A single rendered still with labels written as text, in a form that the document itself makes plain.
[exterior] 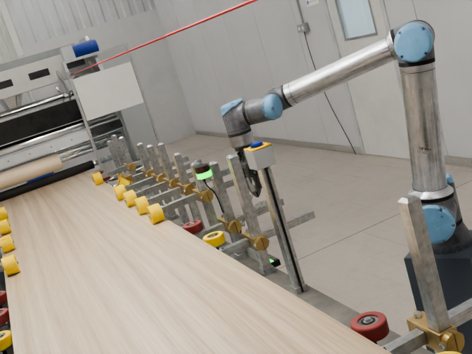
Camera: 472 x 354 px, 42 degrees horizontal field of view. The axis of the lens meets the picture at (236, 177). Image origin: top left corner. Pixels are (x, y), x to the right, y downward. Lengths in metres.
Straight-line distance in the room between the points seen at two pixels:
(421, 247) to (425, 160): 0.79
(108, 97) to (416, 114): 3.21
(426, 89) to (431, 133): 0.15
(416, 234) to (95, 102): 3.80
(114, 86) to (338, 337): 3.79
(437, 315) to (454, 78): 3.86
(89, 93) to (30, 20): 6.50
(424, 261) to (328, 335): 0.26
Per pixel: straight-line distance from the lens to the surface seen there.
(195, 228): 2.49
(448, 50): 5.16
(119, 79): 4.94
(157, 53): 11.58
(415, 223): 1.36
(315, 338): 1.42
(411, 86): 2.08
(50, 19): 11.34
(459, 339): 1.48
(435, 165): 2.15
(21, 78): 5.15
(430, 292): 1.43
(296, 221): 2.41
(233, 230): 2.50
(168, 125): 11.58
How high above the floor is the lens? 1.58
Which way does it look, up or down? 13 degrees down
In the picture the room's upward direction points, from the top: 17 degrees counter-clockwise
